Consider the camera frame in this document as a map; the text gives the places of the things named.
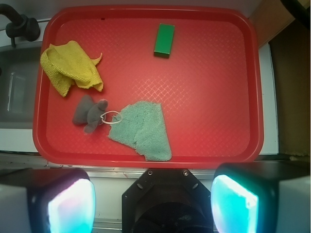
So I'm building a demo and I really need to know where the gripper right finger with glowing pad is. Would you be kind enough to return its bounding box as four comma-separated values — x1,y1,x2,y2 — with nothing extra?
210,162,311,233

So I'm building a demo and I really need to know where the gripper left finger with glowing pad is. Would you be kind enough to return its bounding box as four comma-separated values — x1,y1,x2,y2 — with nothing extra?
0,168,96,233

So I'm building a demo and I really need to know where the gray plush animal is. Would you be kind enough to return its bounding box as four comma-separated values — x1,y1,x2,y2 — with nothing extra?
72,95,108,134

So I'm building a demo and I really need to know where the red plastic tray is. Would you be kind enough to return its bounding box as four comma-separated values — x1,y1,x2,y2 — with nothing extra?
33,5,263,168

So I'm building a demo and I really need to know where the teal knitted cloth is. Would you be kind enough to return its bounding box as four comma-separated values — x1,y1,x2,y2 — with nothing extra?
108,101,172,162

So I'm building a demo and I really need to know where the gray metal sink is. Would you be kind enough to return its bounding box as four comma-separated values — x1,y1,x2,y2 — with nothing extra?
0,42,42,129

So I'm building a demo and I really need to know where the yellow knitted cloth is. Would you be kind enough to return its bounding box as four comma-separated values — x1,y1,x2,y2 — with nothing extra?
40,40,104,97

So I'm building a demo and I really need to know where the black faucet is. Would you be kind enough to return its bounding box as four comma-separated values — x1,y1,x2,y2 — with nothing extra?
0,4,40,48

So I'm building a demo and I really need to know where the green rectangular block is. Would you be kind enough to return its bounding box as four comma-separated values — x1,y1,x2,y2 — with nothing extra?
154,23,175,58

